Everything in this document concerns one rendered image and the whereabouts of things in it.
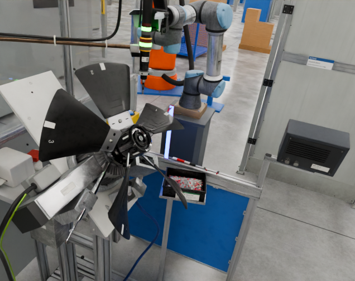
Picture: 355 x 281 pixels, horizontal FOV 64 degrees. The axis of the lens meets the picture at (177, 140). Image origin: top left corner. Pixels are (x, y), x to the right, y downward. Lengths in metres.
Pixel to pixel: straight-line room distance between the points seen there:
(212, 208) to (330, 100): 1.61
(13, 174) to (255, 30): 9.43
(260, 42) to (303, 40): 7.56
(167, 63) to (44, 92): 3.91
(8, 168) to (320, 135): 1.37
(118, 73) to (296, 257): 1.95
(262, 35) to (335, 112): 7.55
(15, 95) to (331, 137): 1.29
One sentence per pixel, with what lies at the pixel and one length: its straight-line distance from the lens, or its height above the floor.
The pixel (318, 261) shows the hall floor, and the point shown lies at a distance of 2.62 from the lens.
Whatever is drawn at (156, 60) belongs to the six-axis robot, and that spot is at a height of 0.54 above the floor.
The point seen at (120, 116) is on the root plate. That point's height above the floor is 1.27.
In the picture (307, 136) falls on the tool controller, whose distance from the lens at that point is 1.37.
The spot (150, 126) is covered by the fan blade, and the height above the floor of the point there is 1.19.
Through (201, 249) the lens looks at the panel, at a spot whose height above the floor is 0.25.
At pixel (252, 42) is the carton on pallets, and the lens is 10.31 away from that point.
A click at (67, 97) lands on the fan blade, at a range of 0.95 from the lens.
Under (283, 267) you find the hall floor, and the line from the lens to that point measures 2.44.
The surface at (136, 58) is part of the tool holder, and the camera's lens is 1.07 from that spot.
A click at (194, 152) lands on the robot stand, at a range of 1.89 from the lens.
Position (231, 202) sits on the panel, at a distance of 1.68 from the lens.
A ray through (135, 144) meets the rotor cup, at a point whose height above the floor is 1.22.
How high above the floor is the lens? 1.76
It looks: 29 degrees down
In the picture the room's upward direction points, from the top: 7 degrees clockwise
